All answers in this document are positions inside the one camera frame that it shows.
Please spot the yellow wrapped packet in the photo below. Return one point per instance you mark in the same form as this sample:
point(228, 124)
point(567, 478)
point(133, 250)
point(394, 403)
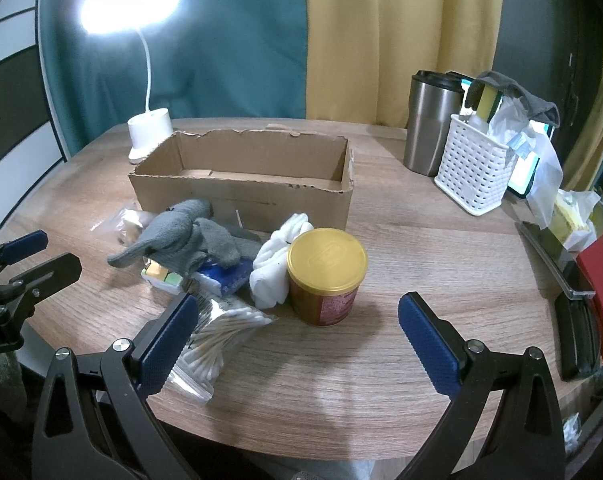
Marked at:
point(576, 220)

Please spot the yellow curtain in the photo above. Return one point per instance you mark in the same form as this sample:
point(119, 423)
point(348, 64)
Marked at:
point(601, 125)
point(401, 35)

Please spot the gold lid can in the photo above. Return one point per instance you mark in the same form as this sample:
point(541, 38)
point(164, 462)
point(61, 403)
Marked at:
point(326, 260)

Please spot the cotton swab bag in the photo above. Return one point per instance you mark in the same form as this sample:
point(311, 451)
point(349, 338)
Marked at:
point(231, 325)

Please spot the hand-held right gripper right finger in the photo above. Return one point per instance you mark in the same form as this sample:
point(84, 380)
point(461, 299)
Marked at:
point(429, 350)

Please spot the grey knit glove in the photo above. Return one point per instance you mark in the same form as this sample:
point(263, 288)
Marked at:
point(221, 245)
point(174, 232)

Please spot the clear snack bag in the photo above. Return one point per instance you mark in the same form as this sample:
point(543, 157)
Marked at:
point(129, 225)

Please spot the white desk lamp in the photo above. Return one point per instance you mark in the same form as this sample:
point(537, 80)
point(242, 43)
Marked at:
point(149, 132)

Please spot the teal curtain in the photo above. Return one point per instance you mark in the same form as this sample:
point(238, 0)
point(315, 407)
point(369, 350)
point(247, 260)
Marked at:
point(221, 50)

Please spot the yellow sponge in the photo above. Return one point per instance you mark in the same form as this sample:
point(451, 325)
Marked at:
point(486, 102)

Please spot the blue tissue packet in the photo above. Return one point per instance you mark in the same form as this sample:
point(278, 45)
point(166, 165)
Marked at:
point(226, 277)

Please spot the cartoon print tissue packet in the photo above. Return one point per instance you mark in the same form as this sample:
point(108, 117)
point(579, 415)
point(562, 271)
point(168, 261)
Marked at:
point(161, 276)

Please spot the white plastic basket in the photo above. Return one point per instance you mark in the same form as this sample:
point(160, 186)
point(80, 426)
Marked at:
point(474, 170)

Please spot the dark grey cloth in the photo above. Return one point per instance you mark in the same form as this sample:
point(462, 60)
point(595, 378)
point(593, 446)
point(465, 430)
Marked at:
point(541, 107)

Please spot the steel tumbler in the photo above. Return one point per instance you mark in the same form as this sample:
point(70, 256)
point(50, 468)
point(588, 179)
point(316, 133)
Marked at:
point(429, 125)

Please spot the cardboard box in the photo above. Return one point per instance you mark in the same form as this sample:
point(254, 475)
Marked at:
point(281, 205)

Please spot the black tray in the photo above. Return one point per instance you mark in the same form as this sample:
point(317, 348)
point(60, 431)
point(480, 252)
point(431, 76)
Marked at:
point(551, 255)

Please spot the clear plastic bag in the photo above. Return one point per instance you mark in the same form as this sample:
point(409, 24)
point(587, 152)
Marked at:
point(546, 170)

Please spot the white cloth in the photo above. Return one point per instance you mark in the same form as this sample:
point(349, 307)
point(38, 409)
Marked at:
point(276, 265)

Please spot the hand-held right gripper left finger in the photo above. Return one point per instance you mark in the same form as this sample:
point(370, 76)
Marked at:
point(169, 345)

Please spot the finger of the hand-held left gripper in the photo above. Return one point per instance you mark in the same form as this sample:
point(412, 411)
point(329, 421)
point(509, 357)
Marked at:
point(23, 247)
point(51, 272)

